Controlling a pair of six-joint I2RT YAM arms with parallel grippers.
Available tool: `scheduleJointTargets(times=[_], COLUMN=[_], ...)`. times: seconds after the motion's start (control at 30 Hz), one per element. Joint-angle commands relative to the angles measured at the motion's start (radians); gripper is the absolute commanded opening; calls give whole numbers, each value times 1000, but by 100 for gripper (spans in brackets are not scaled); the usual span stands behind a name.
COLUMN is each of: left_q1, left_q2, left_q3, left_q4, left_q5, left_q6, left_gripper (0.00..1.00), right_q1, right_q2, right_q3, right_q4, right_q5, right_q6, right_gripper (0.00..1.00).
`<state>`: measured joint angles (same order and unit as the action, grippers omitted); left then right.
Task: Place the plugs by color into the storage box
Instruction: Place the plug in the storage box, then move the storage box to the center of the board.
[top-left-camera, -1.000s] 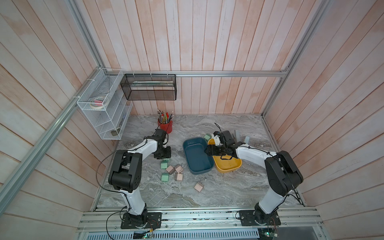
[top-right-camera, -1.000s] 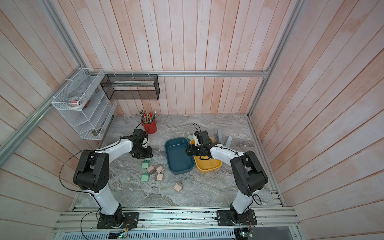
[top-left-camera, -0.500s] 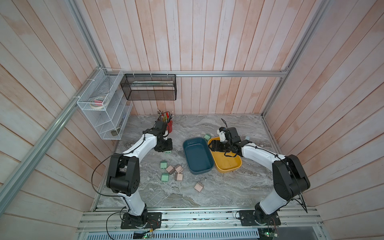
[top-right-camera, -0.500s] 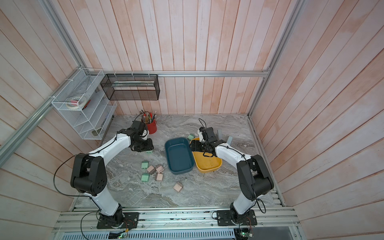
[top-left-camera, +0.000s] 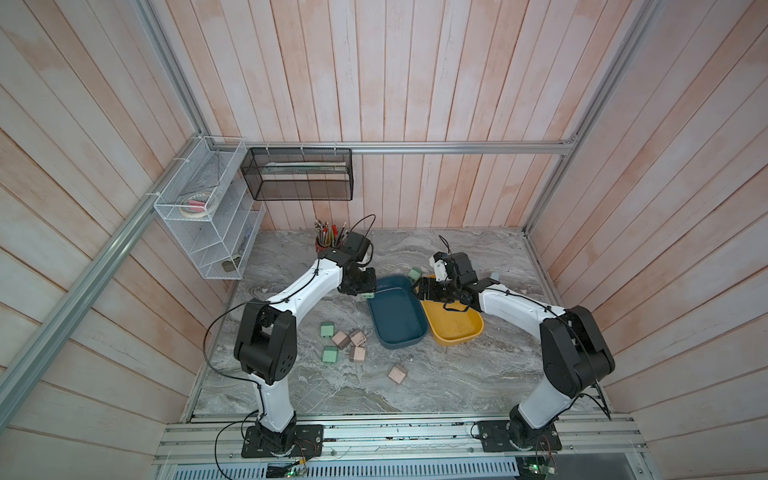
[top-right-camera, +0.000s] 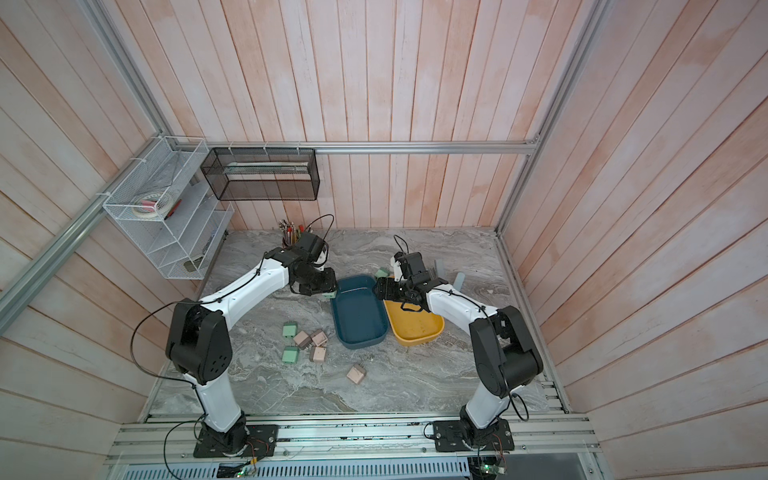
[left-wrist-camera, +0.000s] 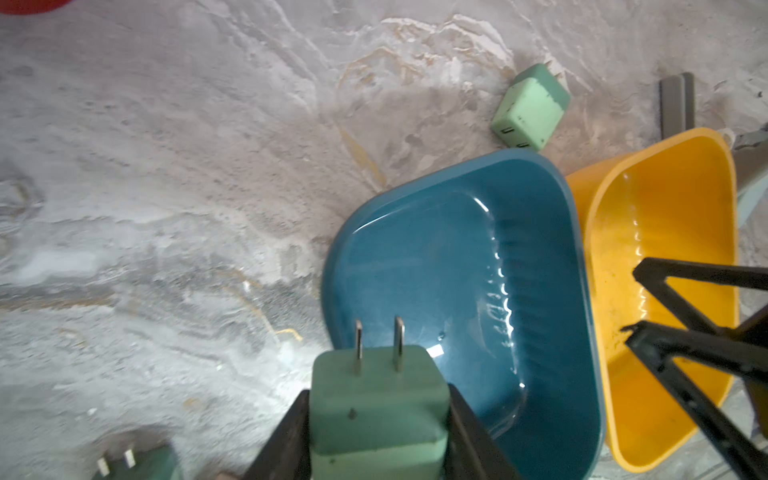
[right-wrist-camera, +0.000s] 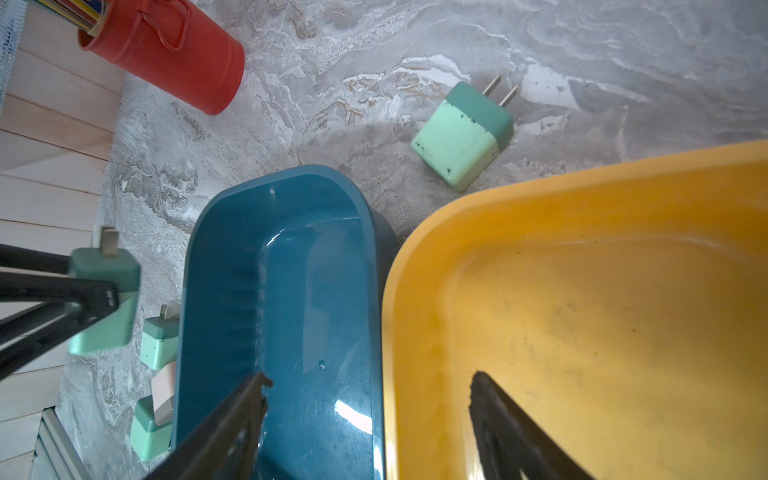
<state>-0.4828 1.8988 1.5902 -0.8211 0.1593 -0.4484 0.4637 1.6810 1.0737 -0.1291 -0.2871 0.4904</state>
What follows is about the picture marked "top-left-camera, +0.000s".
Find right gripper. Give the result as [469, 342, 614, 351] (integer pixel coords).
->
[409, 277, 461, 303]

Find yellow storage box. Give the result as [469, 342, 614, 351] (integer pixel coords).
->
[416, 276, 484, 347]

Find teal storage box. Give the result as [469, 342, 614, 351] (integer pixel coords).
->
[368, 275, 429, 350]

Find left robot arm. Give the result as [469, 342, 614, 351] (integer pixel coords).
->
[233, 247, 376, 433]

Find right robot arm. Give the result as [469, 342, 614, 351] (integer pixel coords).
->
[414, 277, 615, 449]

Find red pen cup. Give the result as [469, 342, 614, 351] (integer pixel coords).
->
[315, 237, 344, 253]

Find pens in cup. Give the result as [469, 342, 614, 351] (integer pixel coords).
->
[314, 220, 348, 240]

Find pink plug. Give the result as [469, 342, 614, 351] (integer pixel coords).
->
[349, 329, 367, 347]
[350, 346, 367, 363]
[331, 331, 351, 350]
[388, 364, 408, 385]

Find black mesh basket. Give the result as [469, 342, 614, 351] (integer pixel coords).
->
[240, 147, 355, 202]

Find tape roll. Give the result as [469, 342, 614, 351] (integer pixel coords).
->
[178, 191, 220, 219]

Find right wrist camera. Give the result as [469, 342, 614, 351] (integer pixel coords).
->
[430, 252, 477, 284]

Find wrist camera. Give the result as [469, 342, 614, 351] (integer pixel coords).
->
[430, 252, 477, 284]
[341, 231, 372, 266]

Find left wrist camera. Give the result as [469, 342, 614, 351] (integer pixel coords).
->
[341, 231, 372, 266]

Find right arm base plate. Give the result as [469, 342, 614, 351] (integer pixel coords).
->
[473, 420, 562, 453]

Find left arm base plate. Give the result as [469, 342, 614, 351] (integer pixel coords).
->
[241, 424, 324, 460]

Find white wire shelf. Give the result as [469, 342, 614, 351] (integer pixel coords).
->
[154, 136, 265, 281]

